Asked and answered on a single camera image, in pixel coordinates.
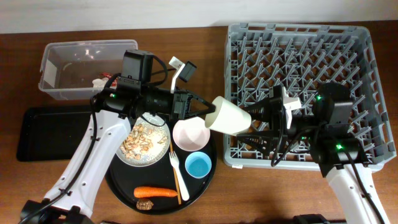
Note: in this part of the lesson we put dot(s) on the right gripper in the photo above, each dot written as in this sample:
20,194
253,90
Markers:
276,124

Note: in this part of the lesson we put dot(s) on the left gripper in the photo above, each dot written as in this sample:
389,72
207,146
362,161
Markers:
181,104

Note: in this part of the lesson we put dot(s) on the cream white cup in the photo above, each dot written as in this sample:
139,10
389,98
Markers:
227,118

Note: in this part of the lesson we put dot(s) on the pink bowl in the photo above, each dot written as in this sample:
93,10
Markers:
191,134

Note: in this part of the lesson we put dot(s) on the blue cup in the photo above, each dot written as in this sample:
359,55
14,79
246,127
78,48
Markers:
198,165

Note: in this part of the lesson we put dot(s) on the white plastic fork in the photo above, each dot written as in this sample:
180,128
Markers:
181,183

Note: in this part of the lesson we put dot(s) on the wooden chopstick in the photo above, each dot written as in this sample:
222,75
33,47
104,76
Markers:
175,175

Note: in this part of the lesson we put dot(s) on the red snack wrapper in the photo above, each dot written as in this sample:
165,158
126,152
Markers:
107,76

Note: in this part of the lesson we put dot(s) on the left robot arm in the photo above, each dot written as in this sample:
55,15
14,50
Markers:
125,97

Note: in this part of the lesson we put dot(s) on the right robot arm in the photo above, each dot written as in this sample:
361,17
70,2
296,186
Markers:
339,155

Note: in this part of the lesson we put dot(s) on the grey dishwasher rack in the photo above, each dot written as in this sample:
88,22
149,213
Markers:
301,57

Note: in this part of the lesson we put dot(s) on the round black tray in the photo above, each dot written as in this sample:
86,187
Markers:
122,179

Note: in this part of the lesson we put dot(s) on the grey plate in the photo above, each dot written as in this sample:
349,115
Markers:
155,121

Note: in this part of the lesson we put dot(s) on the peanut shells and rice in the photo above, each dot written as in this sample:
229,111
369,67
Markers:
145,143

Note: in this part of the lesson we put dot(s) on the orange carrot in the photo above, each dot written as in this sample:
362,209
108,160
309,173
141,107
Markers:
146,192

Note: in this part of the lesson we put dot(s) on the brown walnut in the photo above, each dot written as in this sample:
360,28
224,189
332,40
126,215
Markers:
144,204

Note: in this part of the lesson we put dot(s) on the clear plastic bin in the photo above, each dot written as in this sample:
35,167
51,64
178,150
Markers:
70,69

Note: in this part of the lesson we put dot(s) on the black rectangular tray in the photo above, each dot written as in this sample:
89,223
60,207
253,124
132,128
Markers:
52,133

